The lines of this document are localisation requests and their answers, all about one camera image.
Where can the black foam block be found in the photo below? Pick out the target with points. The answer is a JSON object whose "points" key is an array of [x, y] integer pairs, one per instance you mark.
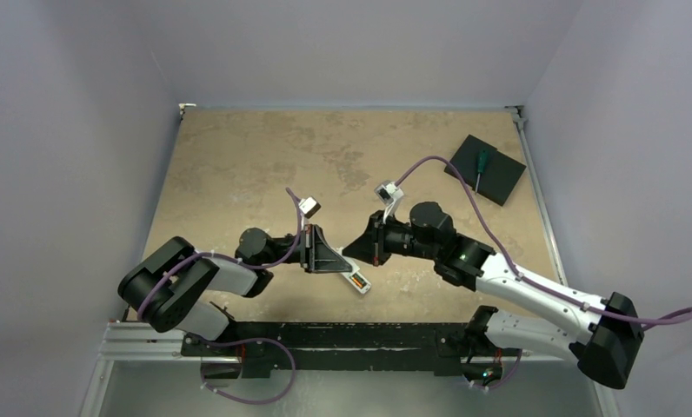
{"points": [[501, 175]]}

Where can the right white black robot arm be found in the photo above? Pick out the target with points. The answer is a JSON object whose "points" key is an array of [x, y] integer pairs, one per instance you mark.
{"points": [[601, 335]]}

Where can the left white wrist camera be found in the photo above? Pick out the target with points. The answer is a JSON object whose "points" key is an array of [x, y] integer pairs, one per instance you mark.
{"points": [[307, 208]]}

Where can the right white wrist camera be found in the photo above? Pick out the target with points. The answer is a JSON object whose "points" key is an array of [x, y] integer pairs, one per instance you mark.
{"points": [[391, 196]]}

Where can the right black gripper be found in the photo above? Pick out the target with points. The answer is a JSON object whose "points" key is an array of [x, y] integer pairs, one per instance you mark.
{"points": [[380, 239]]}

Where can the green handled screwdriver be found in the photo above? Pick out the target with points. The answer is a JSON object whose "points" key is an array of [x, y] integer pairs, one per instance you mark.
{"points": [[481, 164]]}

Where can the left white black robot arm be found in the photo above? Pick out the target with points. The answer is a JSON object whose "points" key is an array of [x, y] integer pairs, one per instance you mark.
{"points": [[166, 288]]}

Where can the white remote control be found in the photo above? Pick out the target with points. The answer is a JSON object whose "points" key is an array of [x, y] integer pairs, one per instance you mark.
{"points": [[354, 269]]}

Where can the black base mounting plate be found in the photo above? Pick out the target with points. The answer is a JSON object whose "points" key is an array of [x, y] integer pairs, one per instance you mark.
{"points": [[444, 349]]}

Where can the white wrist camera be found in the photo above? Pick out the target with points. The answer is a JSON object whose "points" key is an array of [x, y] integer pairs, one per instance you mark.
{"points": [[307, 208], [391, 196]]}

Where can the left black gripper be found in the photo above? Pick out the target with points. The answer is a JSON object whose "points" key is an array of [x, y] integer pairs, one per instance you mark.
{"points": [[316, 256]]}

